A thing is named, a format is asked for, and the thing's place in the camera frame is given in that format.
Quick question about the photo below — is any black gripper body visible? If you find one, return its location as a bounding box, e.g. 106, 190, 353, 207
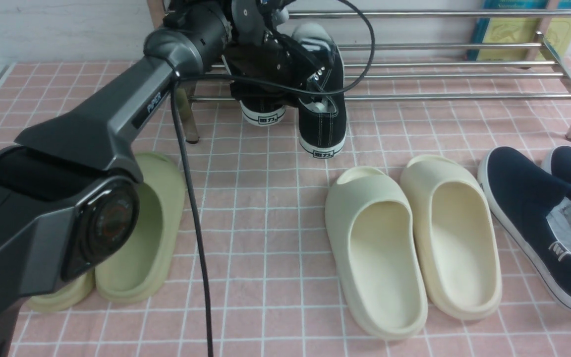
222, 0, 326, 100

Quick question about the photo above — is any black canvas sneaker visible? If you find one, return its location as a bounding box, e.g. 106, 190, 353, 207
292, 22, 347, 160
239, 98, 287, 126

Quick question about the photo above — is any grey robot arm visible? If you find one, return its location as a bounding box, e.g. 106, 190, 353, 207
0, 0, 301, 357

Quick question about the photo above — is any left navy slip-on shoe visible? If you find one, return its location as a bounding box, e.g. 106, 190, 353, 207
478, 146, 571, 310

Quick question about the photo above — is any steel shoe rack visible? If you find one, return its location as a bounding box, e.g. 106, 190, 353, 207
148, 0, 571, 144

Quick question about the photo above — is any left cream foam slipper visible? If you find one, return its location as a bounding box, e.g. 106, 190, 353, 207
324, 166, 428, 341

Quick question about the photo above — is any cream foam slipper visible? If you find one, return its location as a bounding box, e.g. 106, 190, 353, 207
324, 166, 428, 341
400, 155, 503, 320

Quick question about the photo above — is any right green foam slipper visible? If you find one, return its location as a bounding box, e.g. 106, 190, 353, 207
95, 152, 186, 303

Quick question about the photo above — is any green foam slipper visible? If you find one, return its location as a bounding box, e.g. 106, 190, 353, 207
25, 270, 95, 313
95, 152, 186, 303

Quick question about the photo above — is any right cream foam slipper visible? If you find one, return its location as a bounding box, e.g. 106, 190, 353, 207
400, 155, 503, 320

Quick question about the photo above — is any teal yellow book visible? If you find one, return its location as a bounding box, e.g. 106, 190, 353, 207
466, 0, 571, 61

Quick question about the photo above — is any left green foam slipper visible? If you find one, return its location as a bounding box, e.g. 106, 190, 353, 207
25, 270, 95, 313

